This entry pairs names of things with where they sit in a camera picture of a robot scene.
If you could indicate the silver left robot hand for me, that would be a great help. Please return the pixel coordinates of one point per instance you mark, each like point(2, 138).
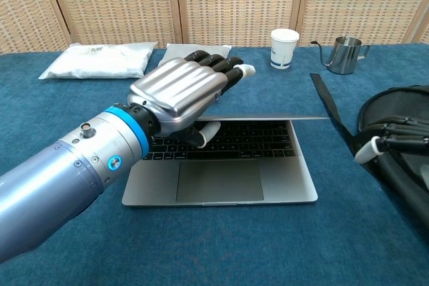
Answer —
point(171, 91)

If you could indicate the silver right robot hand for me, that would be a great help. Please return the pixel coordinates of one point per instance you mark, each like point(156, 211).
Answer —
point(405, 132)

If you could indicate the silver laptop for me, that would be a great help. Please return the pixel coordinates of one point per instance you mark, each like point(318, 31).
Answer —
point(285, 179)

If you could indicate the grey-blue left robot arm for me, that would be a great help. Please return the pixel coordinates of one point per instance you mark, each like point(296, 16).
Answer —
point(60, 179)

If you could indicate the black backpack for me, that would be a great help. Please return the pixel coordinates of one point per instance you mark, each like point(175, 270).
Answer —
point(385, 108)

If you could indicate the grey clothing in plastic bag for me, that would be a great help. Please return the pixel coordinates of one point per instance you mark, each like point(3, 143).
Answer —
point(177, 51)

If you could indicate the white clothing in plastic bag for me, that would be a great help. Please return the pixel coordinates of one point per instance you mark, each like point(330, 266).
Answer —
point(97, 61)

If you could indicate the steel gooseneck pitcher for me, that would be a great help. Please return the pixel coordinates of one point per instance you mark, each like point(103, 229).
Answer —
point(345, 56)

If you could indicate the woven bamboo folding screen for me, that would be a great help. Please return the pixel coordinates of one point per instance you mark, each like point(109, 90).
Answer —
point(234, 1)

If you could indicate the white paper cup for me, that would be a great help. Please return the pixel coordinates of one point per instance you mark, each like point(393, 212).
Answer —
point(283, 50)

